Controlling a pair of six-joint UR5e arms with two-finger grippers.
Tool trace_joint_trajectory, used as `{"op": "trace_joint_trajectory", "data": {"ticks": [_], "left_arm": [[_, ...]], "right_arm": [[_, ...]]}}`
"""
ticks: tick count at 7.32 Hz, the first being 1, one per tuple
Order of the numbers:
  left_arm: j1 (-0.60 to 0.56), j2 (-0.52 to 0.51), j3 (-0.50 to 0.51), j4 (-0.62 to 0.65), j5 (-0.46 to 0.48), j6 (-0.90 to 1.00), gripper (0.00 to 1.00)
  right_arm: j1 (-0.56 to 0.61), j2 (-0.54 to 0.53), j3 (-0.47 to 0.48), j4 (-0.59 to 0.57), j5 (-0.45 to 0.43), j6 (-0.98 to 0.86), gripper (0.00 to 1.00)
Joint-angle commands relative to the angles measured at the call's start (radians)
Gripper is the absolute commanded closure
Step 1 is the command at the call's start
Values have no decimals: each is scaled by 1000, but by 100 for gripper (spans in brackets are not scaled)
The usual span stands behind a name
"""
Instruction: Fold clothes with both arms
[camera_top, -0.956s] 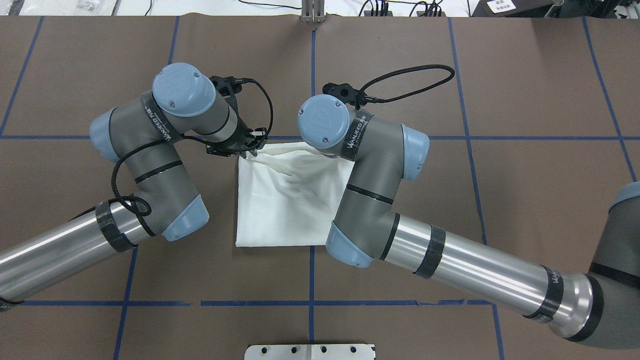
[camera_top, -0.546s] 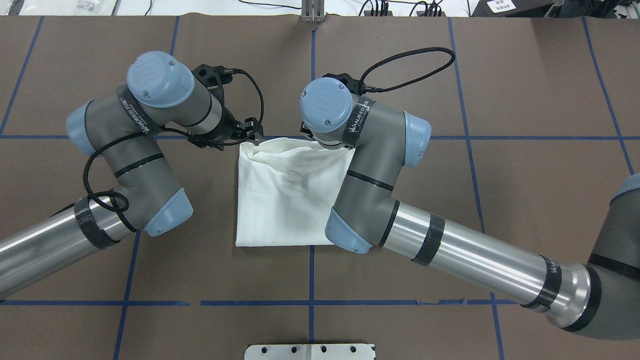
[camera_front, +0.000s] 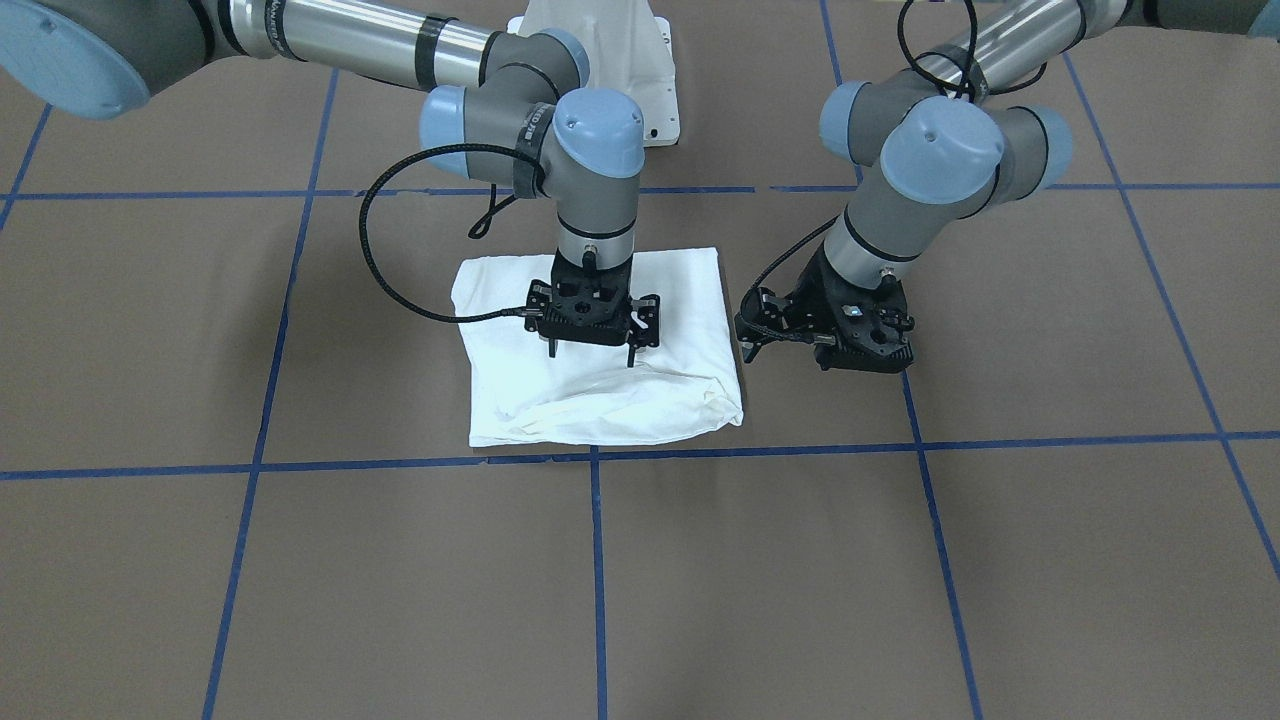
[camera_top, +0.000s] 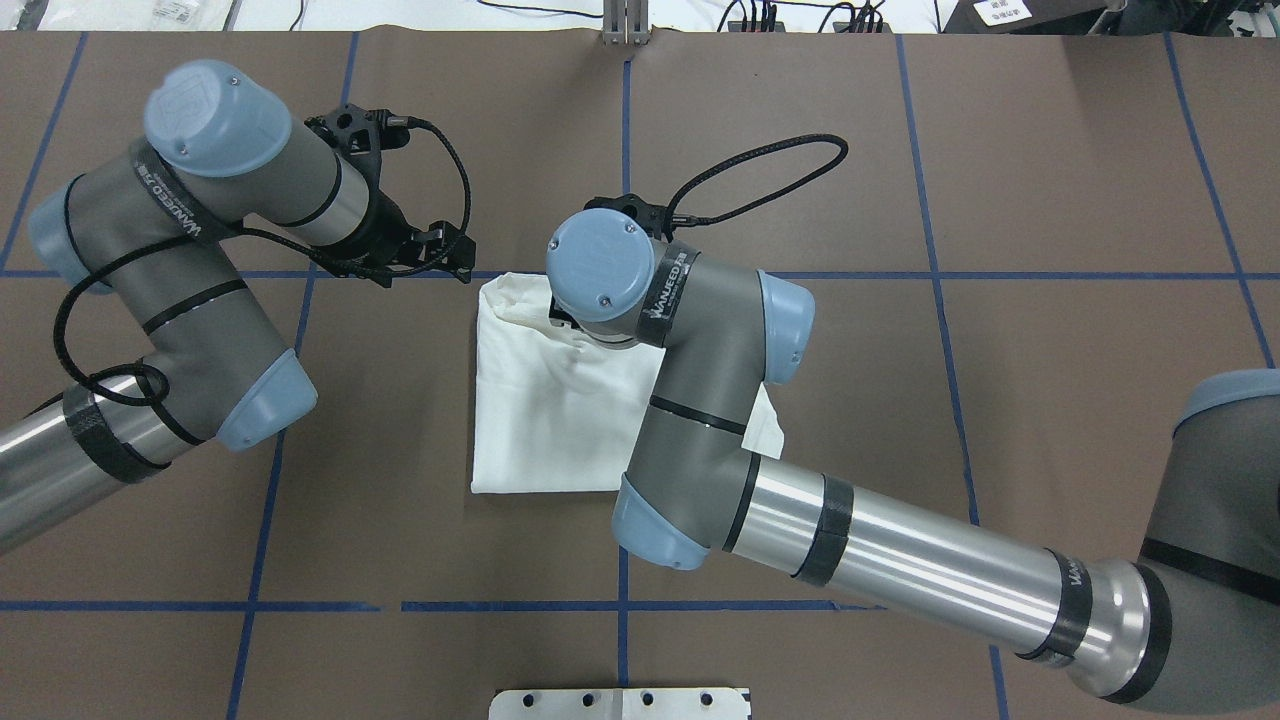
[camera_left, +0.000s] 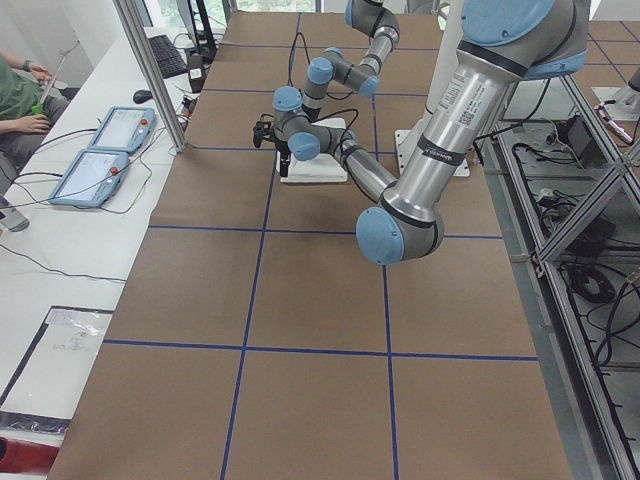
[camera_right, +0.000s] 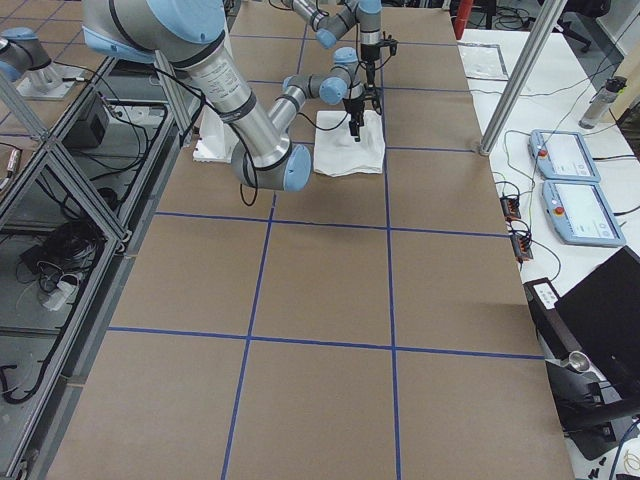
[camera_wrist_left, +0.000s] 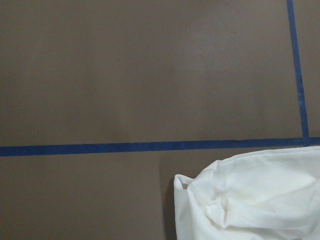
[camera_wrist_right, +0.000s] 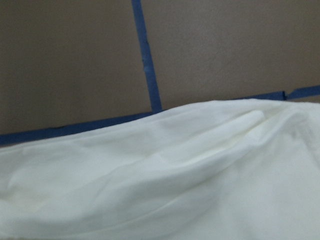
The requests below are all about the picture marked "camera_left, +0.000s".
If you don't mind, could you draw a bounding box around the lower blue teach pendant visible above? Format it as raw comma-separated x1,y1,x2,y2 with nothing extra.
48,149,129,208

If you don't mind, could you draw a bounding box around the blue teach pendant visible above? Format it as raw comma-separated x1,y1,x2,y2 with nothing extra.
48,149,129,208
88,106,156,154

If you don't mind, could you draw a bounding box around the person in green shirt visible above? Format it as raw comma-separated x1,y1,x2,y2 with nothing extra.
1,50,69,172

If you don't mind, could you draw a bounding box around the black keyboard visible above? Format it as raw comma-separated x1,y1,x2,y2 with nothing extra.
148,35,187,79

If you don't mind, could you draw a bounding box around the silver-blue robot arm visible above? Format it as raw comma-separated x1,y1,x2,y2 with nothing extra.
253,1,590,265
302,0,400,122

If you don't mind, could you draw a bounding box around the upper blue teach pendant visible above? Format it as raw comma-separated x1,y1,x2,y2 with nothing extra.
88,106,156,154

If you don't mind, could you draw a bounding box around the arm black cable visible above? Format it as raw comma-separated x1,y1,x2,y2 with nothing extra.
314,107,361,161
287,31,356,101

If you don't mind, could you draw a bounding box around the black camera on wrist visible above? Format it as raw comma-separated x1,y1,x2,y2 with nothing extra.
253,117,274,148

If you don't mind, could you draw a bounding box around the black computer mouse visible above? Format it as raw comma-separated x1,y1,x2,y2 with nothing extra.
132,89,153,104

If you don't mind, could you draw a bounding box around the white long-sleeve printed shirt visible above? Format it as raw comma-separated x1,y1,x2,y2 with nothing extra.
278,116,351,185

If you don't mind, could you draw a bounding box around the plastic document sleeve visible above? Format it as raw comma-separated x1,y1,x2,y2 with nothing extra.
1,305,113,436

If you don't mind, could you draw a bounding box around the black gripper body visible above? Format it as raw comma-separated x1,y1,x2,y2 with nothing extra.
274,138,291,156

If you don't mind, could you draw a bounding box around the aluminium frame post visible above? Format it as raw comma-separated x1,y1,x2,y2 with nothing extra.
113,0,187,153

